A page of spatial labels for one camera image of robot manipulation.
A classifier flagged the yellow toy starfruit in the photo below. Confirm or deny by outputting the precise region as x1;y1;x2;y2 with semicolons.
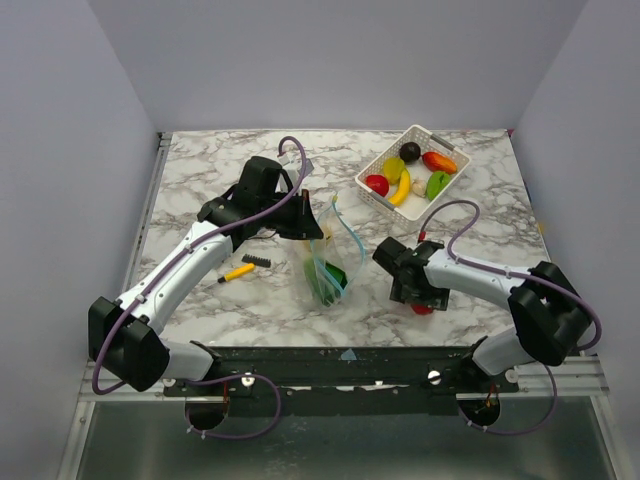
381;157;406;185

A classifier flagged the yellow toy lemon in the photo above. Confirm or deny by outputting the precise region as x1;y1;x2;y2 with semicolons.
321;225;334;245

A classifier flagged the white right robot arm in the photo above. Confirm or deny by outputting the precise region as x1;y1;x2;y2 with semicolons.
373;237;594;392

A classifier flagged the white perforated plastic basket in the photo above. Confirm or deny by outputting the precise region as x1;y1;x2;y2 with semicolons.
354;125;472;231

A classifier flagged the red toy apple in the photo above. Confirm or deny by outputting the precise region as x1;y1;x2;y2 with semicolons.
365;174;390;197

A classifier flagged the black yellow brush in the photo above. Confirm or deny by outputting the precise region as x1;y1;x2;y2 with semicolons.
217;254;271;284

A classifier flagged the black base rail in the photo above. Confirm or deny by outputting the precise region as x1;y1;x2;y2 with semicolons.
163;347;518;416

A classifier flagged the toy garlic bulb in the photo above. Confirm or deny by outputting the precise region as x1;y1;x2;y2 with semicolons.
411;180;427;198

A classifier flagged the clear zip top bag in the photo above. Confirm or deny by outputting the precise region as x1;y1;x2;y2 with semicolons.
300;194;366;308

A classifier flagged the toy bok choy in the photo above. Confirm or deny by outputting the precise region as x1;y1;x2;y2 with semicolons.
303;257;348;307

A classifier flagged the green toy pepper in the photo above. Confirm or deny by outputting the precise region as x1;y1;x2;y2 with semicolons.
425;170;451;201

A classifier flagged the yellow toy banana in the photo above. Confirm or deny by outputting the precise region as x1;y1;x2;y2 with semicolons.
388;169;411;207

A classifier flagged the dark toy avocado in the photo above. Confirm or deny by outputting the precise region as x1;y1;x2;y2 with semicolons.
399;142;422;165

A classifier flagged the red toy tomato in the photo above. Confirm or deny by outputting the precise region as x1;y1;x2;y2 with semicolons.
411;304;433;316

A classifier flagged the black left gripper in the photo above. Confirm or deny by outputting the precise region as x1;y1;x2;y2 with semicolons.
258;189;324;240

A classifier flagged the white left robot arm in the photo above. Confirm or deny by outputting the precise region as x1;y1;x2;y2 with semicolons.
88;156;323;395

